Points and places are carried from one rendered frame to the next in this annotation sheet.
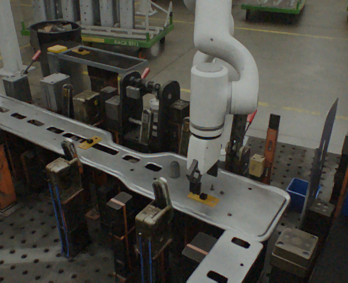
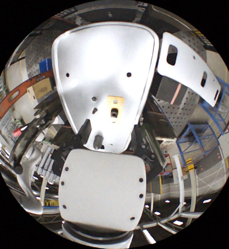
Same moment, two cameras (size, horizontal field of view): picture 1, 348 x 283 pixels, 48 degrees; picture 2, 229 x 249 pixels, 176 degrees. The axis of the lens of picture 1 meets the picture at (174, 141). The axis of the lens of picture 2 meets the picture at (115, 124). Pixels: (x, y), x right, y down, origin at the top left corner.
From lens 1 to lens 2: 94 cm
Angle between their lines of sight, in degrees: 46
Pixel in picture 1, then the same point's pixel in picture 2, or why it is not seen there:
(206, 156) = (137, 200)
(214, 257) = (192, 81)
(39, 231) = not seen: hidden behind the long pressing
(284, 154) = not seen: hidden behind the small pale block
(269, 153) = (21, 88)
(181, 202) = (129, 126)
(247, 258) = (187, 51)
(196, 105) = not seen: outside the picture
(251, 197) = (80, 63)
